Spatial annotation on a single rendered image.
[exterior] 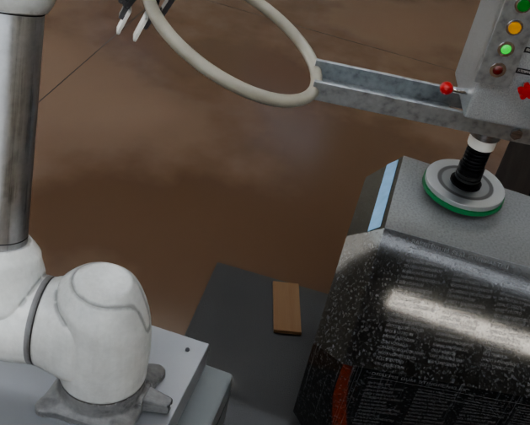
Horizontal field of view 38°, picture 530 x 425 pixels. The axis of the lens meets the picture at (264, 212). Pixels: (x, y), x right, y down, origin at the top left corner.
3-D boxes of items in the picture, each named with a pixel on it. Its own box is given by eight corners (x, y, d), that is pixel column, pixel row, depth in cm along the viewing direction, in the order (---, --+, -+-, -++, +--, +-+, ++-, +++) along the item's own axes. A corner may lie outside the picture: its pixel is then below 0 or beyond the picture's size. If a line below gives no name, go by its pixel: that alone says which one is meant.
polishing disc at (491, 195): (408, 174, 204) (409, 170, 203) (460, 155, 215) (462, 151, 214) (468, 220, 192) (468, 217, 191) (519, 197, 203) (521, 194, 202)
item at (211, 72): (321, 45, 209) (328, 36, 207) (313, 142, 171) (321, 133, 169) (163, -53, 196) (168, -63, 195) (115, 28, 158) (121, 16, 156)
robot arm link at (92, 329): (135, 414, 130) (142, 320, 117) (30, 394, 130) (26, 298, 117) (157, 346, 143) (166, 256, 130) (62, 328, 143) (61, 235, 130)
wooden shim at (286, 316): (272, 283, 293) (273, 280, 292) (297, 286, 294) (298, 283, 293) (273, 332, 273) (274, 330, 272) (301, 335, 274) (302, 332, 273)
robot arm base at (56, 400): (150, 453, 131) (152, 432, 127) (31, 413, 133) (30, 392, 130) (186, 378, 145) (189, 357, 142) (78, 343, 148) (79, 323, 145)
